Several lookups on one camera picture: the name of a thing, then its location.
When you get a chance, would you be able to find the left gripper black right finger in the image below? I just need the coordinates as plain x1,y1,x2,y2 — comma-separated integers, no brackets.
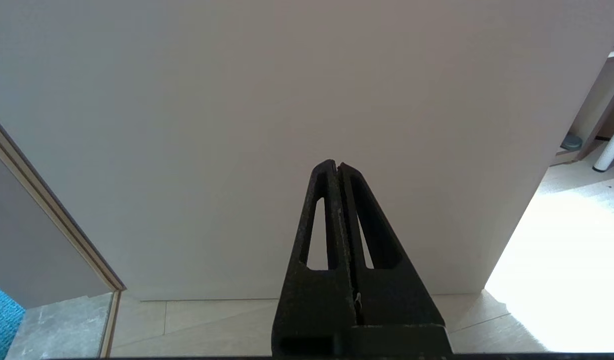
338,162,452,357

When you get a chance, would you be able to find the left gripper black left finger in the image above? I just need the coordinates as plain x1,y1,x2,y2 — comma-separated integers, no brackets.
272,160,358,357

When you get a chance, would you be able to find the white room door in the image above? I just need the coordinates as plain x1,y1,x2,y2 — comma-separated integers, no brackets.
0,0,614,302

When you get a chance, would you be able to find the white table with round legs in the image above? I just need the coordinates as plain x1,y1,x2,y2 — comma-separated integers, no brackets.
592,115,614,174

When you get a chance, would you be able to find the cream bench shelf cabinet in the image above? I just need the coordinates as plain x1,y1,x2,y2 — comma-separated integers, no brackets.
551,25,614,166

